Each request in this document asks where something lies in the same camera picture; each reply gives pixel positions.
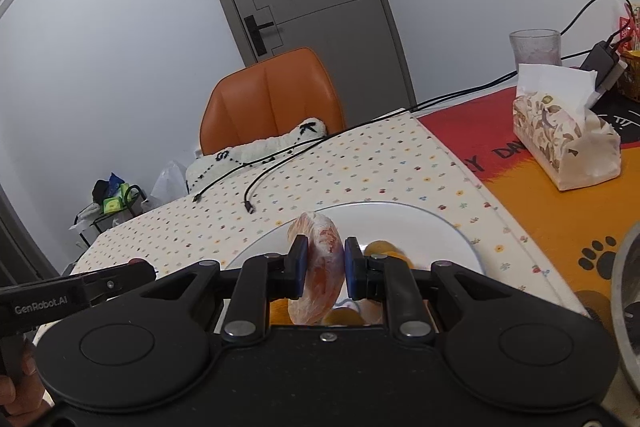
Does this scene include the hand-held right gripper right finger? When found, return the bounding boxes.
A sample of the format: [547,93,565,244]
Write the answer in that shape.
[343,236,528,340]

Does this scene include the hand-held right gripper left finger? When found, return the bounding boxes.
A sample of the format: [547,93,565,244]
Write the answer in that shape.
[141,234,310,342]

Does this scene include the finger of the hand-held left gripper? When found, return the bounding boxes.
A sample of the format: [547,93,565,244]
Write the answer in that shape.
[60,259,157,306]

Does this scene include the orange grapefruit segment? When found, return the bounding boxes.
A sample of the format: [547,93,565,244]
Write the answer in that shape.
[286,212,346,327]

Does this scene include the large orange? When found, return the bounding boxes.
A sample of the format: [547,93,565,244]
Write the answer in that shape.
[362,251,415,326]

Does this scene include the white plate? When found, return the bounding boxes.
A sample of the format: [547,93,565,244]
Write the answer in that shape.
[225,201,487,328]

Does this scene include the person's left hand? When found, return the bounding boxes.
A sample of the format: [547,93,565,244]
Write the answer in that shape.
[0,341,51,419]

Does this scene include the green packet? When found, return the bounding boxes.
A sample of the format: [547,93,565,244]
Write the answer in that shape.
[102,184,132,215]

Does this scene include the white plastic bag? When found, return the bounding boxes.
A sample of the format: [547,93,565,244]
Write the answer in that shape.
[150,160,191,210]

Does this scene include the dotted white tablecloth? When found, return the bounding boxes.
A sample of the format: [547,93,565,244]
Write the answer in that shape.
[70,112,591,333]

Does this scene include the white fluffy pillow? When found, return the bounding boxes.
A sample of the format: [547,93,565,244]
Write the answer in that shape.
[185,118,328,195]

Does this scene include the orange leather chair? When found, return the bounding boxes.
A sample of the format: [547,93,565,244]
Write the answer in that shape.
[199,48,347,156]

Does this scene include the red and orange mat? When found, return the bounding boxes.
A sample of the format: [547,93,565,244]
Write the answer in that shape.
[417,84,640,333]

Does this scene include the floral tissue box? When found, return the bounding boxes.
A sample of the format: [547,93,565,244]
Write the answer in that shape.
[512,63,622,192]

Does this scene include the clear glass cup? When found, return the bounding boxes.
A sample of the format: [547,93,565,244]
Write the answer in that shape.
[509,29,562,72]

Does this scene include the white power adapter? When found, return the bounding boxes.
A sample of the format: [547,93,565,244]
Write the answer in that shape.
[592,59,628,94]

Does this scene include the black power adapter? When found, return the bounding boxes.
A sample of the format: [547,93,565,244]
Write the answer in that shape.
[580,39,623,78]

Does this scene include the brown wicker basket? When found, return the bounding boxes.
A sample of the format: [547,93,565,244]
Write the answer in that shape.
[617,49,640,102]

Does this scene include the black wire rack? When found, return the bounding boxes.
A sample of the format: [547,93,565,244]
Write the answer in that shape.
[75,184,151,253]

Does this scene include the black door handle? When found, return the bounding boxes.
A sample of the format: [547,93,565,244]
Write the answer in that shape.
[243,13,276,56]

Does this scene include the black adapter cable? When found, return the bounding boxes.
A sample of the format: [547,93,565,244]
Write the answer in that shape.
[560,0,633,45]

